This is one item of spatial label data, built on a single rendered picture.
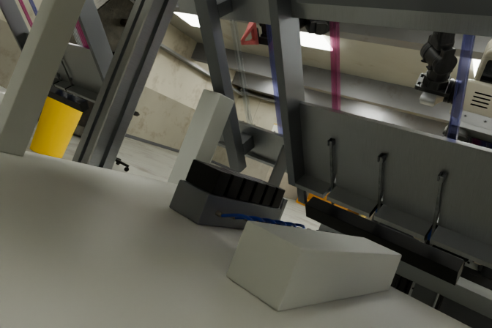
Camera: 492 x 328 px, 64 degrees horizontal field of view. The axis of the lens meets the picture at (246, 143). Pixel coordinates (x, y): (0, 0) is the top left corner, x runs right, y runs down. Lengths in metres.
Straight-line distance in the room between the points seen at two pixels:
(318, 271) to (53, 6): 0.36
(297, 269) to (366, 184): 0.60
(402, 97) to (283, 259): 7.81
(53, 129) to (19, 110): 3.63
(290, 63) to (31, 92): 0.49
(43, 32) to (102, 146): 0.18
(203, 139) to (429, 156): 0.49
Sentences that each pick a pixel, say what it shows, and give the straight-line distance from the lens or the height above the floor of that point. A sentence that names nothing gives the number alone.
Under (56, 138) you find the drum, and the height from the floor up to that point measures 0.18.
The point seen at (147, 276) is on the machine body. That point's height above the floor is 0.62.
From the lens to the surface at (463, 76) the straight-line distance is 0.69.
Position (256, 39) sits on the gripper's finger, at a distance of 1.16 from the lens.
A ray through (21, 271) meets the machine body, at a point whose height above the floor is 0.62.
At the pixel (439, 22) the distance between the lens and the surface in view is 0.66.
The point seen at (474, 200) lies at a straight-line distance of 0.79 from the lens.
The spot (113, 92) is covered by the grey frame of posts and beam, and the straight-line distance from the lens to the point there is 0.57.
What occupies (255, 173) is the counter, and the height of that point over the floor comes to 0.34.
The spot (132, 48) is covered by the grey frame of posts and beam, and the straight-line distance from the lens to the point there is 0.57.
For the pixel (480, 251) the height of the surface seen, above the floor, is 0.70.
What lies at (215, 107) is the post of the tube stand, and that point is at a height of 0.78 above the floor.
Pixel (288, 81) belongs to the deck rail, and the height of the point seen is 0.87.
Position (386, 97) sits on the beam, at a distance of 8.11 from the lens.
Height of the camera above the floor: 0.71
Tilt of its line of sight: 1 degrees up
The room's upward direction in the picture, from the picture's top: 21 degrees clockwise
